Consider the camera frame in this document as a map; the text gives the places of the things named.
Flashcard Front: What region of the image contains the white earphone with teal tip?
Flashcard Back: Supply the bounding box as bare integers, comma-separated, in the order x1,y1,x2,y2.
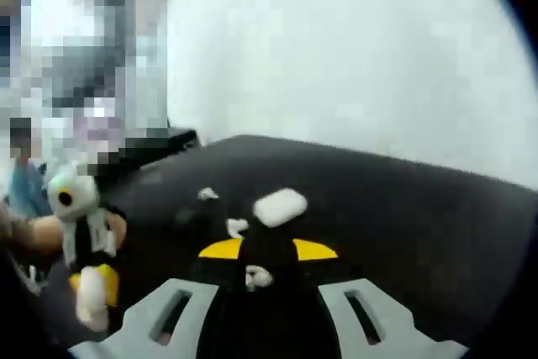
245,264,274,293

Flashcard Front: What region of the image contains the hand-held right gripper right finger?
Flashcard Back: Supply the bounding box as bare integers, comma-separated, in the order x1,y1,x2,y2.
271,238,470,359

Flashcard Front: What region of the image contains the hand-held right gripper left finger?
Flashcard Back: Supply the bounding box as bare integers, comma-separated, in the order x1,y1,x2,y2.
68,237,270,359

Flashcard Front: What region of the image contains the teal cloth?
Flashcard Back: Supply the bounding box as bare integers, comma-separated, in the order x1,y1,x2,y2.
10,156,54,219

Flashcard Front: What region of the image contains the person's left hand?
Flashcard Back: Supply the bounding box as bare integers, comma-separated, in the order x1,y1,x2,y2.
105,206,129,251

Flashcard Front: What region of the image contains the black side table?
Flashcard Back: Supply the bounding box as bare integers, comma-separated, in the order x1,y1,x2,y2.
125,127,198,166

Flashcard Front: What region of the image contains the white rounded charging case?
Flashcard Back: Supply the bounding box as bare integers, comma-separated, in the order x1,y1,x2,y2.
253,187,308,228

